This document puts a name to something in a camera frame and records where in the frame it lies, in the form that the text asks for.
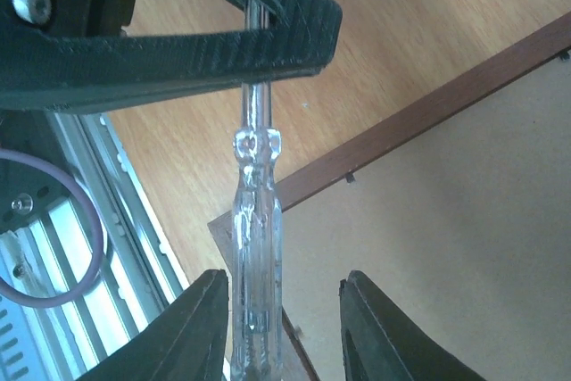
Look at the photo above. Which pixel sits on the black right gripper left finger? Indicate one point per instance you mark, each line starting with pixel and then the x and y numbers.
pixel 186 342

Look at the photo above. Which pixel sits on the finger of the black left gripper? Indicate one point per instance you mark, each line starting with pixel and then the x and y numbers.
pixel 99 74

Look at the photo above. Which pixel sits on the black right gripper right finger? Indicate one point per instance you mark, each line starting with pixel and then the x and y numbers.
pixel 380 342

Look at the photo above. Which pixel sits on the clear handle screwdriver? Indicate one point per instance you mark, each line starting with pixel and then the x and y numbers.
pixel 257 242

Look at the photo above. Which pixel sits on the brown wooden picture frame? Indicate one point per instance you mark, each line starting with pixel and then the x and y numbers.
pixel 546 44

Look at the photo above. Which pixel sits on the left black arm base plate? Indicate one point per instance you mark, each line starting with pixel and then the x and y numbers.
pixel 28 193

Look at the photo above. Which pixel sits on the aluminium rail base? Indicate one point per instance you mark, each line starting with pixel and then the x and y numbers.
pixel 139 276

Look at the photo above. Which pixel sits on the brown frame backing board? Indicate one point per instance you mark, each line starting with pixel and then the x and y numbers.
pixel 466 228

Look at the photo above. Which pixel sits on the grey slotted cable duct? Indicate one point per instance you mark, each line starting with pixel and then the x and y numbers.
pixel 14 343

